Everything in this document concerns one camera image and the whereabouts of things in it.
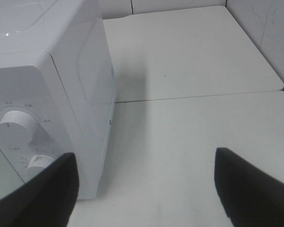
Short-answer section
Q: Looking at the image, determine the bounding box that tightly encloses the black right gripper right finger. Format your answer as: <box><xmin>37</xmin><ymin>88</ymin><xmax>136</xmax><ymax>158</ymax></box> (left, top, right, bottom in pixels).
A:
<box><xmin>214</xmin><ymin>148</ymin><xmax>284</xmax><ymax>227</ymax></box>

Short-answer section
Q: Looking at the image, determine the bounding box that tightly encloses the white microwave oven body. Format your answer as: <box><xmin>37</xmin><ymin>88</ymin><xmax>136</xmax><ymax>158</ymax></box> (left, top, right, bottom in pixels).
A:
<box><xmin>0</xmin><ymin>0</ymin><xmax>116</xmax><ymax>200</ymax></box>

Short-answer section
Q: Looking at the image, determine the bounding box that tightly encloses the white microwave knob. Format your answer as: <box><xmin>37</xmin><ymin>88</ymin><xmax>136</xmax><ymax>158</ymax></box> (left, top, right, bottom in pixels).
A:
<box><xmin>26</xmin><ymin>155</ymin><xmax>55</xmax><ymax>177</ymax></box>
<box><xmin>0</xmin><ymin>110</ymin><xmax>38</xmax><ymax>145</ymax></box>

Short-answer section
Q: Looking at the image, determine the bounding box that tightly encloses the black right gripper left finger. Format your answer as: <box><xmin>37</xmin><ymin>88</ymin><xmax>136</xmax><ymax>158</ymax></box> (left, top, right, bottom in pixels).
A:
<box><xmin>0</xmin><ymin>153</ymin><xmax>80</xmax><ymax>227</ymax></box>

